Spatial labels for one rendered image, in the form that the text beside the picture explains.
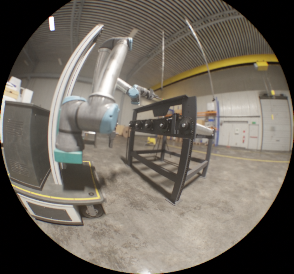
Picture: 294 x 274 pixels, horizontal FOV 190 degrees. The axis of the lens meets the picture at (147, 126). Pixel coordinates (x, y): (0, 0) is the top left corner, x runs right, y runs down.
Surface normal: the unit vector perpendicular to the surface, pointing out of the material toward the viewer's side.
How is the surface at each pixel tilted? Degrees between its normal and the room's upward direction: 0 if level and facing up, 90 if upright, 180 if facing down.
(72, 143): 70
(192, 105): 90
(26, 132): 90
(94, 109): 85
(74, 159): 90
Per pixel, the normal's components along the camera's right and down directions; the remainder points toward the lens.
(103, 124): 0.19, 0.40
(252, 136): -0.81, -0.11
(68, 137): 0.70, -0.29
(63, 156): 0.63, 0.04
